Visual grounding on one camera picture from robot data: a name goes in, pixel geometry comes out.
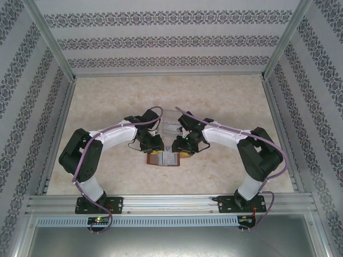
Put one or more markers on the brown leather card holder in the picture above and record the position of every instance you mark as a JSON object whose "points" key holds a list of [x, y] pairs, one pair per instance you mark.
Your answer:
{"points": [[153, 160]]}

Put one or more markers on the grey credit card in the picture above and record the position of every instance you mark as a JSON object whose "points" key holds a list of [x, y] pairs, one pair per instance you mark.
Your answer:
{"points": [[169, 158]]}

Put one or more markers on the clear plastic box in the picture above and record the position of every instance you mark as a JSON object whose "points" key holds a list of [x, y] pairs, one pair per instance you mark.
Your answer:
{"points": [[170, 117]]}

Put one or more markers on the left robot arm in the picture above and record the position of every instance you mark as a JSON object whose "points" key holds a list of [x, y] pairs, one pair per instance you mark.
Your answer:
{"points": [[77, 158]]}

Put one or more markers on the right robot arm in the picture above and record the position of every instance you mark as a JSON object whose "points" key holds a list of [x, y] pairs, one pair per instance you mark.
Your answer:
{"points": [[262, 158]]}

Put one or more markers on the small circuit board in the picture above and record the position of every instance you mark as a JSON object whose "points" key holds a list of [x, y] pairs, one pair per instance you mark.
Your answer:
{"points": [[246, 220], [99, 220]]}

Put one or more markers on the grey metal panel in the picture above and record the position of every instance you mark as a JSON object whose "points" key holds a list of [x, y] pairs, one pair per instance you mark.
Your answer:
{"points": [[171, 243]]}

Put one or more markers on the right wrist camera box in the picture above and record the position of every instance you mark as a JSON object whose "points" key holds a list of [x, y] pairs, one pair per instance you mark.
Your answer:
{"points": [[186, 121]]}

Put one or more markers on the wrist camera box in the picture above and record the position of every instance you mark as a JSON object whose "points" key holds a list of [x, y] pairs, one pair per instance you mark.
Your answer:
{"points": [[148, 116], [186, 121]]}

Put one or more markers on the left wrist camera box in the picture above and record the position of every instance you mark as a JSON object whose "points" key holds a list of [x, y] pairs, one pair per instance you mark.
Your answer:
{"points": [[148, 116]]}

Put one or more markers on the aluminium mounting rail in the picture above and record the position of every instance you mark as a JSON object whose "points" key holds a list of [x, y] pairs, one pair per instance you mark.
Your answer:
{"points": [[168, 203]]}

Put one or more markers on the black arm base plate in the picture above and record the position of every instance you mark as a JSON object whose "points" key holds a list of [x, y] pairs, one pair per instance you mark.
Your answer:
{"points": [[226, 204], [118, 204]]}

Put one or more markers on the aluminium table side rail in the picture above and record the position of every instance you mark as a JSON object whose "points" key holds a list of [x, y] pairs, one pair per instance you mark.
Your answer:
{"points": [[278, 120], [57, 134]]}

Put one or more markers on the aluminium frame post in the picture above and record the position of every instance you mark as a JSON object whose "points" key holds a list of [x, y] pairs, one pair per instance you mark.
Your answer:
{"points": [[283, 42], [53, 42]]}

